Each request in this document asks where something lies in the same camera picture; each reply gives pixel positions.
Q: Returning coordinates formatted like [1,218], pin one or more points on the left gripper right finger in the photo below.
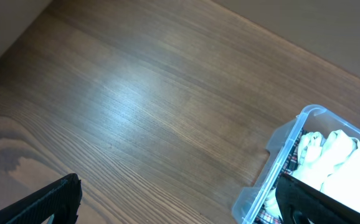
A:
[300,203]

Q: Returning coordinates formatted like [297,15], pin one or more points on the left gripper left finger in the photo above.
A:
[57,202]

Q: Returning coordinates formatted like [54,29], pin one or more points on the red plaid shirt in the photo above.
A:
[291,164]

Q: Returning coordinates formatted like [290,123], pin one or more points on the cream white garment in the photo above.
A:
[330,165]

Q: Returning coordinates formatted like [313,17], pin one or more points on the clear plastic storage container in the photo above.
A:
[311,118]

